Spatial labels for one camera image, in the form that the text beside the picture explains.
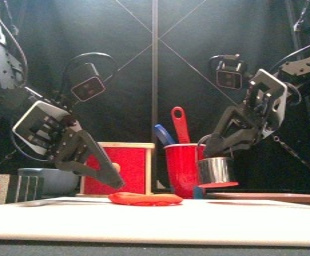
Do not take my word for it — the red wooden drawer box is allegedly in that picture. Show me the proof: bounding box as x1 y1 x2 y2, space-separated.
79 141 157 197

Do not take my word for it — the red dough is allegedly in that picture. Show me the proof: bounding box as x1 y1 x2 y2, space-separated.
107 191 185 207

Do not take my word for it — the shiny steel toy pot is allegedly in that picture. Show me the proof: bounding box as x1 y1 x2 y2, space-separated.
197 156 241 190

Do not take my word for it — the grey flat utensil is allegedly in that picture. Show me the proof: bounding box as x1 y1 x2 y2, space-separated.
22 198 111 207

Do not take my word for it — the red plastic cup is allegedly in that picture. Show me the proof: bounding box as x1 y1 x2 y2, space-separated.
163 143 207 200

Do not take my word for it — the small blue block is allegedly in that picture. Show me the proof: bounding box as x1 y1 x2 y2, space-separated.
193 185 206 200

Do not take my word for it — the brown tray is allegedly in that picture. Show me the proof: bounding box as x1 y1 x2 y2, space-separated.
205 192 310 206

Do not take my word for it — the white cutting board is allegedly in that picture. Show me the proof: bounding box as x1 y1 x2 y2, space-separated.
0 195 310 248

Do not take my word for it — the red utensil handle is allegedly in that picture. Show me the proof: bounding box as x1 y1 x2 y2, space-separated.
170 106 193 145

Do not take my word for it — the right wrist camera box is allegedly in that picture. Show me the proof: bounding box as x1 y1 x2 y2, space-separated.
210 54 249 91

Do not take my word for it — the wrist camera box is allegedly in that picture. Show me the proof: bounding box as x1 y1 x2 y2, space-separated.
210 54 249 91
68 62 107 103

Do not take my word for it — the blue utensil handle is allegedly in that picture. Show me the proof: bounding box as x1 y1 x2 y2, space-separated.
154 123 178 147

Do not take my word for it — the hanging metal chain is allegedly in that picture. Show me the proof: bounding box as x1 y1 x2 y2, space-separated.
272 134 310 183

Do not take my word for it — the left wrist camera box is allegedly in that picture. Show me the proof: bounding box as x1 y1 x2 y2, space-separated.
68 62 107 103

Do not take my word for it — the vertical metal frame pole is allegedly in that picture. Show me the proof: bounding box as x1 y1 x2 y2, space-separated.
151 0 161 192

